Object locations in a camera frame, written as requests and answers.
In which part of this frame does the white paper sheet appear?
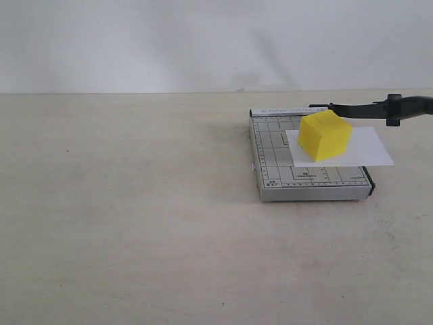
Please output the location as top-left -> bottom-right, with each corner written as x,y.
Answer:
286,127 -> 394,167

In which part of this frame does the grey paper cutter base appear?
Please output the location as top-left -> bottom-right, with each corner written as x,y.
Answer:
249,106 -> 375,202

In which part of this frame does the black cutter blade arm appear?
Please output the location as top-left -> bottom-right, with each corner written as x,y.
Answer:
309,94 -> 432,127

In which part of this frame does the yellow cube block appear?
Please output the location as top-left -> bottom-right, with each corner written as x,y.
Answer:
297,110 -> 352,162

